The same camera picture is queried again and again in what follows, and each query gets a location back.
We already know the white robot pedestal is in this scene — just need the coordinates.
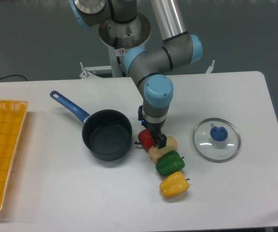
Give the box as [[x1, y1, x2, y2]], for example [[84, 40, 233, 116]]
[[79, 13, 151, 79]]

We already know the green bell pepper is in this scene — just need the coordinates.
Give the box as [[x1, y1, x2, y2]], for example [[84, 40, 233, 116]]
[[155, 151, 185, 176]]

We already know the white table bracket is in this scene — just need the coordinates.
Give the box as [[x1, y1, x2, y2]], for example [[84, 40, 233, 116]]
[[205, 60, 215, 74]]

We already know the yellow bell pepper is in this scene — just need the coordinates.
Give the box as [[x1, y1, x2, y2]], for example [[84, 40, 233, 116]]
[[160, 171, 190, 198]]

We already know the glass lid blue knob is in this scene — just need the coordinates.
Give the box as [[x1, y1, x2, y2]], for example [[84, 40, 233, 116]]
[[192, 118, 241, 163]]

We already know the red bell pepper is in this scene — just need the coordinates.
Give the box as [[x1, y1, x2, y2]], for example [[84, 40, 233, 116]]
[[134, 129, 155, 151]]

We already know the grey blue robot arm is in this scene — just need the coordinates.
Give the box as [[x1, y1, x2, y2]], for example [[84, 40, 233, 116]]
[[70, 0, 203, 148]]

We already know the black floor cable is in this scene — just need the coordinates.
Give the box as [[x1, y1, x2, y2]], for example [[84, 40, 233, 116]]
[[0, 74, 29, 82]]

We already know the beige bread loaf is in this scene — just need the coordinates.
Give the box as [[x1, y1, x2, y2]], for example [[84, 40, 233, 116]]
[[148, 136, 178, 163]]

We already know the dark pot blue handle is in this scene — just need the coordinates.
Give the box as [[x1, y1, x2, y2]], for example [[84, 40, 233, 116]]
[[50, 90, 132, 161]]

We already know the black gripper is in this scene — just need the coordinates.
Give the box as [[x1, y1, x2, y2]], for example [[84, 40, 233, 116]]
[[138, 105, 167, 149]]

